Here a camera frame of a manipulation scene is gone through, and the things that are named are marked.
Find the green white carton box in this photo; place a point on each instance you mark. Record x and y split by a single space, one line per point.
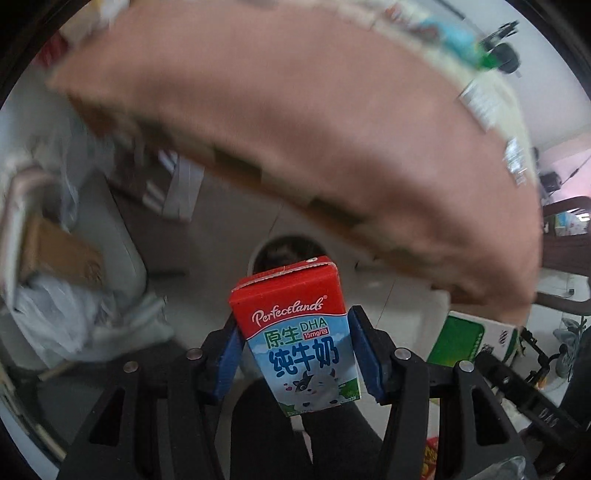
464 336

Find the white cardboard box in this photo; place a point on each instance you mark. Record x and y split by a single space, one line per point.
489 108

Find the teal green snack bag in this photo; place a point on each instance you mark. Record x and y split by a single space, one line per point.
463 44

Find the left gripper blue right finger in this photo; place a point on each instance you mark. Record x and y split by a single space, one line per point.
372 348

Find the dark wooden chair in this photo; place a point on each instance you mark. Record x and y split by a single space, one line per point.
567 254

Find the white bag with trash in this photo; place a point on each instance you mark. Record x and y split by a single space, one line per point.
71 277

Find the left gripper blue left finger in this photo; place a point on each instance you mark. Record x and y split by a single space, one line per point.
228 361

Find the white round trash bin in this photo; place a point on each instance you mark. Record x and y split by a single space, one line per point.
282 251

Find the red blue milk carton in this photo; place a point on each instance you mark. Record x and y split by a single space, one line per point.
295 321

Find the silver pill blister pack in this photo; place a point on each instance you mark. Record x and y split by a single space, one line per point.
515 161

